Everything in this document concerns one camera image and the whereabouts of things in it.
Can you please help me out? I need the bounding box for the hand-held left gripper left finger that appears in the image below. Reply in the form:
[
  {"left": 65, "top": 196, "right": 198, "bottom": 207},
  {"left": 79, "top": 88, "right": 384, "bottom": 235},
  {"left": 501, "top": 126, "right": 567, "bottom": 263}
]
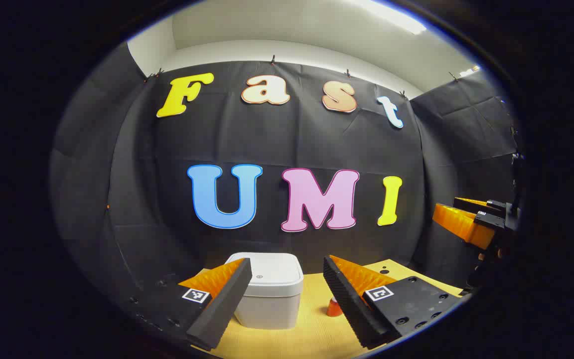
[{"left": 124, "top": 258, "right": 253, "bottom": 352}]

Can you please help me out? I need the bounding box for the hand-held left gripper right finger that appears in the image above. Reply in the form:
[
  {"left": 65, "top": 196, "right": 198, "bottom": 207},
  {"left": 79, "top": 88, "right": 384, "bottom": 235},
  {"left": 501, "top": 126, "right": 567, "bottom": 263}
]
[{"left": 323, "top": 255, "right": 463, "bottom": 349}]

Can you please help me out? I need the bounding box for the white desktop garbage bin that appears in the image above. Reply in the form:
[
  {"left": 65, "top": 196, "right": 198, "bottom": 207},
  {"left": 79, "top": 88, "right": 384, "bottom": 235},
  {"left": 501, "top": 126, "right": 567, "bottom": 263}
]
[{"left": 225, "top": 252, "right": 304, "bottom": 330}]

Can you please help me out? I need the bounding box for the wooden desktop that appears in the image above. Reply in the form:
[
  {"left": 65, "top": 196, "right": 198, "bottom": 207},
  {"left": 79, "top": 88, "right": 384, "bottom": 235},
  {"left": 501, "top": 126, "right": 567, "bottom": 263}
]
[{"left": 190, "top": 258, "right": 464, "bottom": 359}]

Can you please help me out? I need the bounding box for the black backdrop cloth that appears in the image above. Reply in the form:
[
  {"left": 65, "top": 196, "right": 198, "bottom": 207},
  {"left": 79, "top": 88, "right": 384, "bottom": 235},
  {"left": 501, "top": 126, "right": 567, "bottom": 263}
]
[{"left": 50, "top": 42, "right": 523, "bottom": 320}]

